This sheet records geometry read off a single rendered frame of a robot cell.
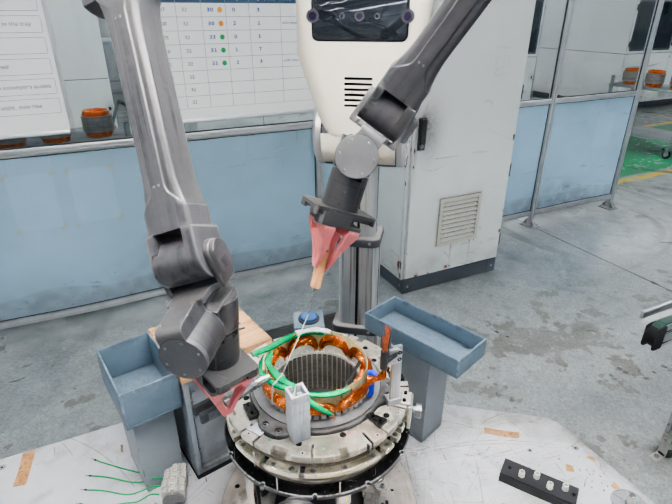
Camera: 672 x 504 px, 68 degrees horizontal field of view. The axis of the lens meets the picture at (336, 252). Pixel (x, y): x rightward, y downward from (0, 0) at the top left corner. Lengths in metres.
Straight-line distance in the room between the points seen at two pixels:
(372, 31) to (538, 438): 0.98
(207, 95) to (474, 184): 1.70
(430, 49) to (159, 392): 0.75
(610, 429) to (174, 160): 2.35
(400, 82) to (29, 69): 2.33
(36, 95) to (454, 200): 2.34
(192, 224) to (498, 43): 2.76
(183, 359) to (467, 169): 2.81
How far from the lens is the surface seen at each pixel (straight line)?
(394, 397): 0.86
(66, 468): 1.33
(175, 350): 0.58
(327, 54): 1.10
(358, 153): 0.65
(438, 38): 0.69
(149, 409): 1.04
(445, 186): 3.17
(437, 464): 1.22
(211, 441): 1.16
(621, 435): 2.66
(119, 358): 1.16
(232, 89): 2.96
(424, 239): 3.22
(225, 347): 0.66
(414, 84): 0.70
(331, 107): 1.12
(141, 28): 0.69
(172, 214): 0.61
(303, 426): 0.79
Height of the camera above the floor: 1.68
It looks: 26 degrees down
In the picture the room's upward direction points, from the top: straight up
